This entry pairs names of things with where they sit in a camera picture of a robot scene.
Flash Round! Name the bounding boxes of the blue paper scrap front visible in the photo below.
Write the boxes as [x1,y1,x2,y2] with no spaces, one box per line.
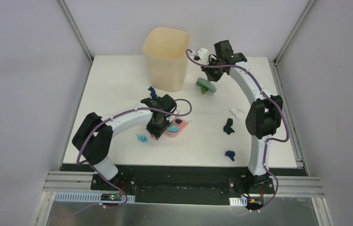
[225,150,235,161]

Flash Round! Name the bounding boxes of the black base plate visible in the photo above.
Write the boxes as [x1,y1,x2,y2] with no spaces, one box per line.
[90,164,275,207]

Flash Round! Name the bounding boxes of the green paper scrap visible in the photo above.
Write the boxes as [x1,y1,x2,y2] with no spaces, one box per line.
[201,87,209,94]

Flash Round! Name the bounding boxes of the white slotted cable duct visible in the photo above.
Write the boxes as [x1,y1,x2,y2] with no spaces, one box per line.
[229,196,248,207]
[54,192,136,204]

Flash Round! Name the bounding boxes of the green hand brush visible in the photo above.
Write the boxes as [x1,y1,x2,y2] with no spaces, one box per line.
[196,78,217,92]

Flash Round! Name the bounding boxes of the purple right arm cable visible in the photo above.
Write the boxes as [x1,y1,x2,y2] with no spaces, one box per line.
[185,48,290,213]

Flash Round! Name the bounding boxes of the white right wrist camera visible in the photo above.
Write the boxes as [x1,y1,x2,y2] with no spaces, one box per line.
[193,48,210,65]

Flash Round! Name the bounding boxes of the pink plastic dustpan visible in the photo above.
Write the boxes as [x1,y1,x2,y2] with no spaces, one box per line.
[164,118,189,137]

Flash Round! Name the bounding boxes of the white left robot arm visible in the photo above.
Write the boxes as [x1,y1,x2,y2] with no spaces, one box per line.
[72,95,177,190]

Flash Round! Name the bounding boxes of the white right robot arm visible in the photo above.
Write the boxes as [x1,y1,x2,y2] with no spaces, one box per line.
[194,40,283,193]

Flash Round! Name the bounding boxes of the cream plastic waste bin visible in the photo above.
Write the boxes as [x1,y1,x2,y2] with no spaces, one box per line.
[142,27,190,92]

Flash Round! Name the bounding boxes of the white slotted cable duct left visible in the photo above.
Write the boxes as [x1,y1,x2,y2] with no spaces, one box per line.
[54,192,136,204]

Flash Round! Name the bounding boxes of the white slotted cable duct right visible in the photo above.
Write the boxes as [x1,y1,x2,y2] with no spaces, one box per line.
[229,196,248,207]

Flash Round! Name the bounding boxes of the teal paper scrap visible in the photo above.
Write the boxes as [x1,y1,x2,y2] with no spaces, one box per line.
[167,125,180,133]
[137,135,148,143]

